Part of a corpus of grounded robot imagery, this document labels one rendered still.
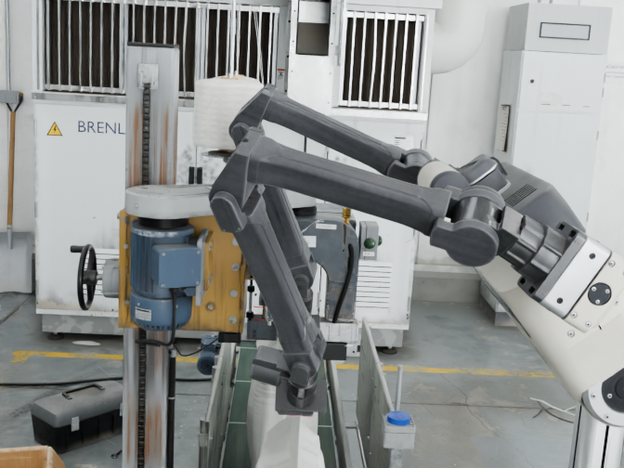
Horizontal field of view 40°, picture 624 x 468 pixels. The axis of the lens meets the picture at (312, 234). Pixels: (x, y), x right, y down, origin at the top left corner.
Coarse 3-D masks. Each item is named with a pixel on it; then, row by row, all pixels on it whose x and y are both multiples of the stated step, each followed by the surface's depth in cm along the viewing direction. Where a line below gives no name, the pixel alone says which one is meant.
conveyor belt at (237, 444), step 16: (240, 352) 399; (240, 368) 379; (320, 368) 384; (240, 384) 360; (240, 400) 344; (240, 416) 329; (320, 416) 333; (240, 432) 315; (320, 432) 319; (240, 448) 302; (320, 448) 305; (224, 464) 290; (240, 464) 290
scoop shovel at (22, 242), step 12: (12, 120) 600; (12, 132) 600; (12, 144) 600; (12, 156) 599; (12, 168) 599; (12, 180) 598; (12, 192) 598; (12, 204) 598; (12, 216) 598; (12, 228) 598; (0, 240) 600; (12, 240) 601; (24, 240) 601; (0, 252) 602; (12, 252) 602; (24, 252) 602; (0, 264) 601; (12, 264) 602; (24, 264) 602; (0, 276) 601; (12, 276) 601; (24, 276) 602; (0, 288) 601; (12, 288) 601; (24, 288) 602
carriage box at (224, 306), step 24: (120, 216) 218; (120, 240) 219; (216, 240) 221; (120, 264) 221; (216, 264) 222; (240, 264) 222; (120, 288) 222; (216, 288) 223; (240, 288) 223; (120, 312) 223; (192, 312) 224; (216, 312) 225; (240, 312) 224
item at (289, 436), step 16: (288, 416) 221; (272, 432) 216; (288, 432) 211; (304, 432) 213; (272, 448) 204; (288, 448) 200; (304, 448) 202; (256, 464) 203; (272, 464) 198; (288, 464) 193; (304, 464) 195; (320, 464) 206
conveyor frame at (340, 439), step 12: (324, 360) 395; (336, 372) 369; (336, 384) 355; (336, 396) 343; (336, 408) 338; (228, 420) 326; (336, 420) 335; (336, 432) 332; (336, 444) 330; (336, 456) 301; (348, 456) 292
